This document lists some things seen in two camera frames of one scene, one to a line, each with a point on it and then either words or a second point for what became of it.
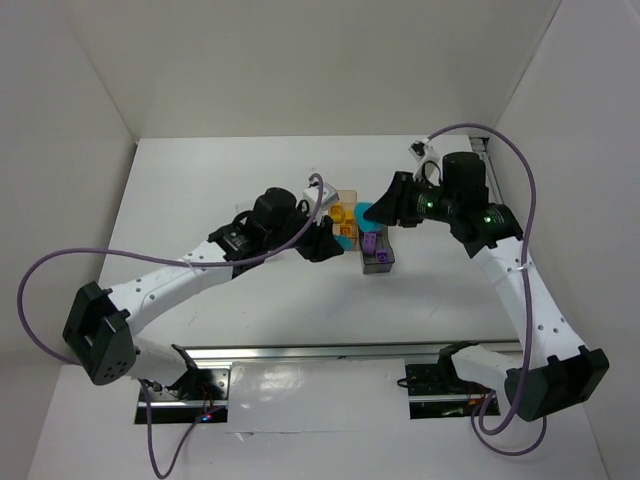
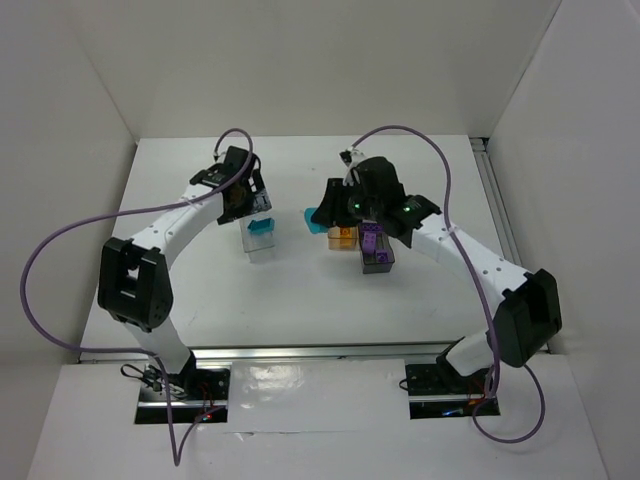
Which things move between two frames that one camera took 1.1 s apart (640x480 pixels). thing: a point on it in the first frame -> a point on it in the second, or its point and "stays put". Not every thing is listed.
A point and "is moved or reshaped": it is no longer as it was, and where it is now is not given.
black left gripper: x=310 y=240 -> x=258 y=195
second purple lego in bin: x=369 y=242 stays put
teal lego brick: x=346 y=242 is moved or reshaped
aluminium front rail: x=312 y=350 stays put
